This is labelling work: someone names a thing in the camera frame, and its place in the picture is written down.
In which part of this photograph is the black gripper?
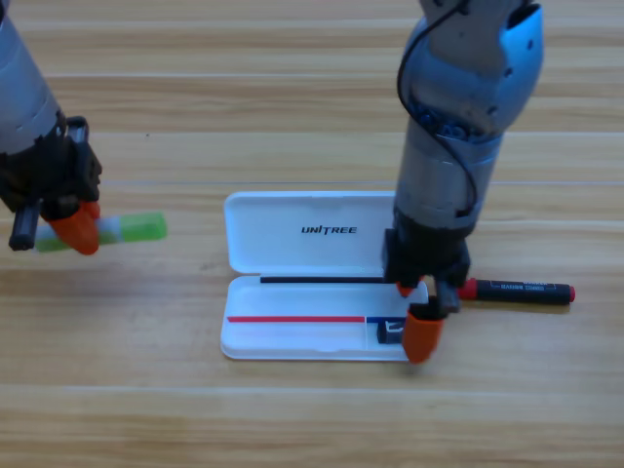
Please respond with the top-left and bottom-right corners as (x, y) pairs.
(381, 209), (477, 366)
(0, 115), (103, 256)

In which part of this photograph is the black eraser with white print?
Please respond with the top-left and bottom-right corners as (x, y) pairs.
(375, 319), (407, 345)

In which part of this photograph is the green highlighter pen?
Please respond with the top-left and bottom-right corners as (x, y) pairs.
(32, 212), (169, 254)

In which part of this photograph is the black marker with red cap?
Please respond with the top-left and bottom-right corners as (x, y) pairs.
(456, 277), (576, 306)

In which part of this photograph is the white Unitree pencil case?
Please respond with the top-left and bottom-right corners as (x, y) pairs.
(218, 190), (431, 363)

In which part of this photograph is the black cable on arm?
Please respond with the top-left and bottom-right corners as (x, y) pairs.
(397, 0), (479, 215)

